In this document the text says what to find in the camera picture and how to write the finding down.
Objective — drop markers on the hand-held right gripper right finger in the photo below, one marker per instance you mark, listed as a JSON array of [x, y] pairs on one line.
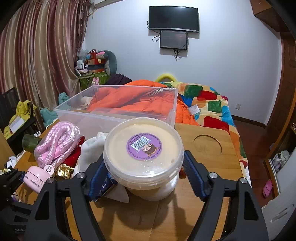
[[192, 171]]

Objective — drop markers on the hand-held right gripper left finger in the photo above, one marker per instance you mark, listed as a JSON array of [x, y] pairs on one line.
[[99, 177]]

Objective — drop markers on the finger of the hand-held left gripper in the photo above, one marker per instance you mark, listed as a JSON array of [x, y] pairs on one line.
[[11, 178]]

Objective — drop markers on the white cloth pouch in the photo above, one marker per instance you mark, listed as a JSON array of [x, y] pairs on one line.
[[90, 150]]

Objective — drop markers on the white round container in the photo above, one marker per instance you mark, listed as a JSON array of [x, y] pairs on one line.
[[159, 193]]

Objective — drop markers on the plastic tub with purple label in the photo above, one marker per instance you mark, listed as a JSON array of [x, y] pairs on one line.
[[129, 134]]

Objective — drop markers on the clear plastic storage box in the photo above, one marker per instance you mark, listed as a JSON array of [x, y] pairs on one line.
[[76, 115]]

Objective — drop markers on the wooden desktop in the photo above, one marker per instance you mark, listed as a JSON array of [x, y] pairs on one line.
[[208, 166]]

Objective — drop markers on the small blue box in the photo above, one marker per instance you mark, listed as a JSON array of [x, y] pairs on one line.
[[104, 187]]

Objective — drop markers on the small pink device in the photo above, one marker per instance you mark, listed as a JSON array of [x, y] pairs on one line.
[[34, 179]]

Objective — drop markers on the gold foil item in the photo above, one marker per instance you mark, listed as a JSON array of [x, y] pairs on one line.
[[63, 171]]

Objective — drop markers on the orange jacket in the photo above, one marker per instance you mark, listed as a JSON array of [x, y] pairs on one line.
[[185, 115]]

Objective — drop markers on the colourful patchwork blanket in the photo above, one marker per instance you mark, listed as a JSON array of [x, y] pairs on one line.
[[215, 109]]

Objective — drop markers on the yellow cloth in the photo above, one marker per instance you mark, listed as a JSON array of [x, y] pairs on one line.
[[22, 109]]

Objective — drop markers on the teal cloth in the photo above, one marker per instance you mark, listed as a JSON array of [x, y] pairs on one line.
[[48, 117]]

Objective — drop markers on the small white object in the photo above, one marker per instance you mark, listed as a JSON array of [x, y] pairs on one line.
[[85, 102]]

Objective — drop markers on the pink clog shoe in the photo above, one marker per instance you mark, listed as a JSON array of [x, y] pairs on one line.
[[267, 188]]

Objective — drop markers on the black chair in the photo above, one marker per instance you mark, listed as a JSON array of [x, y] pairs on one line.
[[8, 99]]

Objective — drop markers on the pile of shoes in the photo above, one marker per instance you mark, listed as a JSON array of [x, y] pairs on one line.
[[281, 160]]

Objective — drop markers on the green storage box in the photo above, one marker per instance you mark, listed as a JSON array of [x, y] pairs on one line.
[[89, 82]]

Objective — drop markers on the white panel furniture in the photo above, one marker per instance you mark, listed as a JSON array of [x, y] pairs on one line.
[[282, 213]]

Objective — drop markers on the dark purple cloth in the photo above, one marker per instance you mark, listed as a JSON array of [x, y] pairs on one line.
[[118, 79]]

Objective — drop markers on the grey plush cushion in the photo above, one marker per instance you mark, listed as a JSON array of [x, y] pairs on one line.
[[112, 62]]

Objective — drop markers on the red gift box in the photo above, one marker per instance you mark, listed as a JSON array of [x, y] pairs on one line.
[[96, 59]]

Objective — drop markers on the striped pink curtain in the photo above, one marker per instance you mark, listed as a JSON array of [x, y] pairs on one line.
[[41, 51]]

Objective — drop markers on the wooden wardrobe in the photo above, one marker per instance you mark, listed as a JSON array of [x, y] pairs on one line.
[[286, 81]]

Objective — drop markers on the small black wall monitor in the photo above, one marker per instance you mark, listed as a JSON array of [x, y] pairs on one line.
[[173, 39]]

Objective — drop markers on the black wall television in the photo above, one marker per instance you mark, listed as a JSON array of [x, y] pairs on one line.
[[173, 18]]

